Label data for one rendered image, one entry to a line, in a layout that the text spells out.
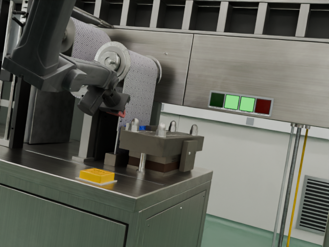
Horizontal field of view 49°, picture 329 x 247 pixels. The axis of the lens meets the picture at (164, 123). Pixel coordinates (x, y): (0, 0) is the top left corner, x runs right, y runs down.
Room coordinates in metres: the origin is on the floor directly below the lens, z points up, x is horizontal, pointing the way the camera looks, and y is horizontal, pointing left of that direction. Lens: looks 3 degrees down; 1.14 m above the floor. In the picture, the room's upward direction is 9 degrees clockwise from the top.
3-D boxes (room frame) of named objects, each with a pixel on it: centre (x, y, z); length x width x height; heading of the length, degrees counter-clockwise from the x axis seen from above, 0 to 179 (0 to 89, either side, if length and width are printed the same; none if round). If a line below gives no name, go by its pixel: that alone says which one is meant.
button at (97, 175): (1.00, 0.16, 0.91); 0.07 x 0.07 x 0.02; 66
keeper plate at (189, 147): (1.33, -0.11, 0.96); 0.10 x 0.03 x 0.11; 156
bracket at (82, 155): (1.25, 0.26, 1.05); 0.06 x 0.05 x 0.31; 156
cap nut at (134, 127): (1.21, 0.10, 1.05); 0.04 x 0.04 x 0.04
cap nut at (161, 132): (1.19, 0.01, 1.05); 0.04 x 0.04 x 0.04
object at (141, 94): (1.36, 0.11, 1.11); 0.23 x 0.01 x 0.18; 156
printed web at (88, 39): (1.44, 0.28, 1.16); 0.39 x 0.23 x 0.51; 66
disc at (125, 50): (1.27, 0.21, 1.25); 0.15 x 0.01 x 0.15; 66
